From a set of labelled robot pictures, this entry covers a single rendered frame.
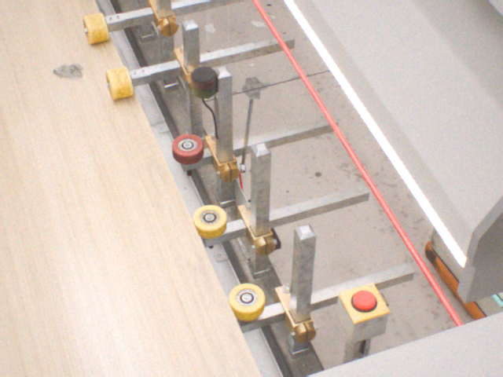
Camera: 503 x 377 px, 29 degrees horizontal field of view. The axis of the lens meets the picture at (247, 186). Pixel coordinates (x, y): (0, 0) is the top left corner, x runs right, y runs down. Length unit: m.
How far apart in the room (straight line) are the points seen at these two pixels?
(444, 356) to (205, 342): 1.88
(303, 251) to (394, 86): 1.57
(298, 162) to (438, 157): 3.29
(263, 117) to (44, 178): 1.59
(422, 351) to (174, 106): 2.68
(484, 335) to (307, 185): 3.40
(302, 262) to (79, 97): 0.89
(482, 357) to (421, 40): 0.23
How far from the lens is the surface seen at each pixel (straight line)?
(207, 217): 2.29
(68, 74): 2.70
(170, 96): 2.91
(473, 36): 0.42
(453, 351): 0.21
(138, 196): 2.36
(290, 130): 2.57
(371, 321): 1.76
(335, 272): 3.35
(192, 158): 2.45
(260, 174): 2.16
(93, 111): 2.59
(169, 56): 2.85
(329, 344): 3.18
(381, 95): 0.44
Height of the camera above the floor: 2.63
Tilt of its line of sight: 47 degrees down
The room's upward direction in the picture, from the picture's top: straight up
